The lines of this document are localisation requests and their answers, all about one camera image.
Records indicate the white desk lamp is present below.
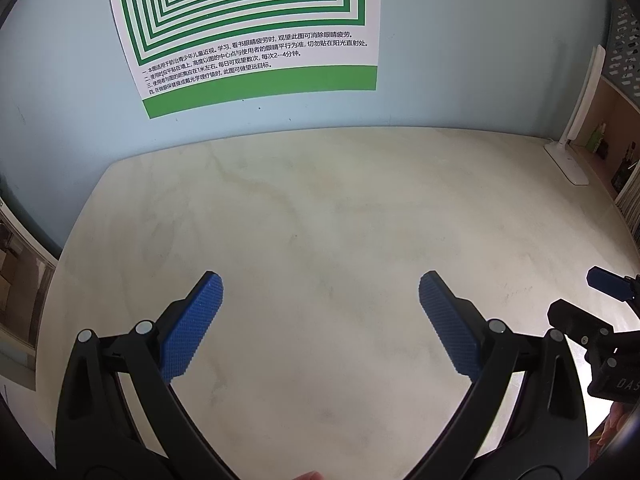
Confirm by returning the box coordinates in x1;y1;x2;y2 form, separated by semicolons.
544;45;606;186

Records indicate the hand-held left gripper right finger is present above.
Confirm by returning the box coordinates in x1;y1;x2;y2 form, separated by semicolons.
405;270;588;480

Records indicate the grey perforated basket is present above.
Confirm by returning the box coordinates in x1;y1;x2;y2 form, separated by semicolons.
602;0;640;101

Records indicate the row of books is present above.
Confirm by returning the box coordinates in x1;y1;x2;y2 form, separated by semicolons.
614;162;640;253

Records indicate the wooden bookshelf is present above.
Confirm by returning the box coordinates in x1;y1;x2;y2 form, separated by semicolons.
575;75;640;253

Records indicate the white door frame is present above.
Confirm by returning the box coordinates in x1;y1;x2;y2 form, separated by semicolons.
0;192;60;391

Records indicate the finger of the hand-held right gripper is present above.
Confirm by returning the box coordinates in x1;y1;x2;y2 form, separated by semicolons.
586;266;640;313
547;299;616;348

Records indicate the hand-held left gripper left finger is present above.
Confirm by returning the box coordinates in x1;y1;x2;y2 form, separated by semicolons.
55;270;236;480

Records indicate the green striped wall poster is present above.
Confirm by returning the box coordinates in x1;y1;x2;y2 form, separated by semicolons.
105;0;383;120

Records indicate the person's right hand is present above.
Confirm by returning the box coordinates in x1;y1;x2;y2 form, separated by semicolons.
597;400;632;448

